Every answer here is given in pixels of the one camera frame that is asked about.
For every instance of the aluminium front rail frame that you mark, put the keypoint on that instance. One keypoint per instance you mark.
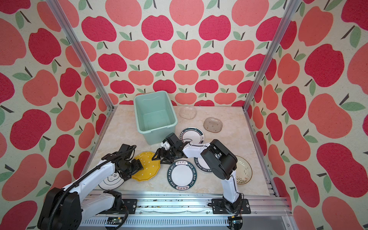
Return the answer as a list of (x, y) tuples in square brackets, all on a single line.
[(186, 211)]

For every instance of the cream plate with grass motif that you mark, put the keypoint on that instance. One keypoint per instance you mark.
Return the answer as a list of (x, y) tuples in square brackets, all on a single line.
[(244, 171)]

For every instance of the clear ribbed glass plate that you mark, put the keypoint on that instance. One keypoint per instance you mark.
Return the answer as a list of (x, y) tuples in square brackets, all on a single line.
[(188, 113)]

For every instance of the aluminium corner post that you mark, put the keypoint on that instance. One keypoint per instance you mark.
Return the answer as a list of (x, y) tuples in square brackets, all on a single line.
[(274, 45), (63, 21)]

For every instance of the mint green plastic bin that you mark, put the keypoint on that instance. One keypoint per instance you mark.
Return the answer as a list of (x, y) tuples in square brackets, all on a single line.
[(155, 116)]

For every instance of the left aluminium corner post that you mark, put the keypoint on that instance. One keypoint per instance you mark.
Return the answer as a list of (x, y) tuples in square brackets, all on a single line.
[(63, 21)]

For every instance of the white plate with black emblem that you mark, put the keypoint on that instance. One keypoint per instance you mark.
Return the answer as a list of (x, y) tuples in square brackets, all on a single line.
[(112, 182)]

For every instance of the green red rimmed white plate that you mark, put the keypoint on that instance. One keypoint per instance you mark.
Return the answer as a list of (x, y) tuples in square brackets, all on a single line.
[(192, 134)]

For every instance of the dark green lettered rim plate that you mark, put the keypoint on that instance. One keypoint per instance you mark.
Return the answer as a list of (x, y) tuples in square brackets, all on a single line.
[(182, 175)]

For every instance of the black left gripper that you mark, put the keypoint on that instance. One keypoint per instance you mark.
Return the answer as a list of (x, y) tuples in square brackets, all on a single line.
[(138, 166)]

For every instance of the right aluminium corner post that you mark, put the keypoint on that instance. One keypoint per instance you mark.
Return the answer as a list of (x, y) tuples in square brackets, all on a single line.
[(274, 45)]

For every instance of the yellow dotted plate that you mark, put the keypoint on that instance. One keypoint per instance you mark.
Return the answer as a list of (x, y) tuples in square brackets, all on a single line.
[(150, 167)]

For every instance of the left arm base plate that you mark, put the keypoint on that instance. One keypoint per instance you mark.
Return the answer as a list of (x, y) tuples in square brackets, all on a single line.
[(126, 205)]

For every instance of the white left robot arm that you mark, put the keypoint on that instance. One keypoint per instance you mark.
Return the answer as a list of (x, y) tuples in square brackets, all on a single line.
[(66, 208)]

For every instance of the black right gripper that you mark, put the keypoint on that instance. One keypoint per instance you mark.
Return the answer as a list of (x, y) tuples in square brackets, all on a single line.
[(159, 150)]

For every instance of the smoky glass dotted plate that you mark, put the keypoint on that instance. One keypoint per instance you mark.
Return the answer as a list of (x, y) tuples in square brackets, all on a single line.
[(213, 125)]

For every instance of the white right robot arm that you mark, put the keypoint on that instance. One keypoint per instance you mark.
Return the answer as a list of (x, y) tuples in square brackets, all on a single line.
[(222, 162)]

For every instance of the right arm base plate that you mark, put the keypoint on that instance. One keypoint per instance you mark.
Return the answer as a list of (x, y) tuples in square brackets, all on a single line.
[(223, 206)]

